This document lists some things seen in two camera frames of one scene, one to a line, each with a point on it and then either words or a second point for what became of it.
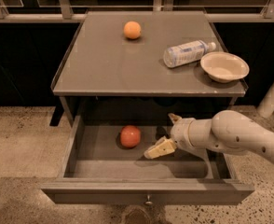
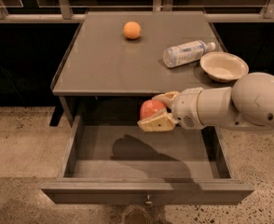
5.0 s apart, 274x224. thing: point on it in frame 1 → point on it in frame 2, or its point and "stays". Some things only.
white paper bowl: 225,66 stays
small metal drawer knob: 148,203 stays
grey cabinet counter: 102,61 stays
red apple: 130,136 → 150,107
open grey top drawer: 99,168 stays
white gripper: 181,132 → 186,108
